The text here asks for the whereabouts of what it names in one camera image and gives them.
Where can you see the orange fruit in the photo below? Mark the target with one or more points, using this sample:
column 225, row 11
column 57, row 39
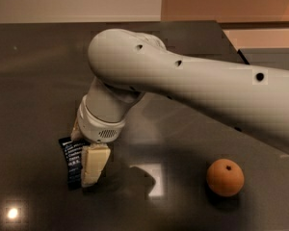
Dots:
column 225, row 178

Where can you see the dark blue rxbar wrapper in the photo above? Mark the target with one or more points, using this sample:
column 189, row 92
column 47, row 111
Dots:
column 73, row 153

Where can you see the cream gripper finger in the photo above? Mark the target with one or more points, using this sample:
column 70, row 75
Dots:
column 75, row 134
column 94, row 158

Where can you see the white-grey gripper body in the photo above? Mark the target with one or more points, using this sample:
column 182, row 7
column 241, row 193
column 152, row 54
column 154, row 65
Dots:
column 97, row 127

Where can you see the grey side table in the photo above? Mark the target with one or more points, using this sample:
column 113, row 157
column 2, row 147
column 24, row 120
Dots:
column 269, row 57

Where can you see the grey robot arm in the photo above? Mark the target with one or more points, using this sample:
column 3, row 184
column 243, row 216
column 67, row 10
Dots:
column 126, row 65

